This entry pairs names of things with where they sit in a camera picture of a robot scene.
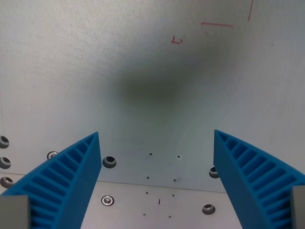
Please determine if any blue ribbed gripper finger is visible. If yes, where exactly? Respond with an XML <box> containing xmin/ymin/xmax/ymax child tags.
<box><xmin>0</xmin><ymin>131</ymin><xmax>102</xmax><ymax>229</ymax></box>
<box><xmin>213</xmin><ymin>129</ymin><xmax>305</xmax><ymax>229</ymax></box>

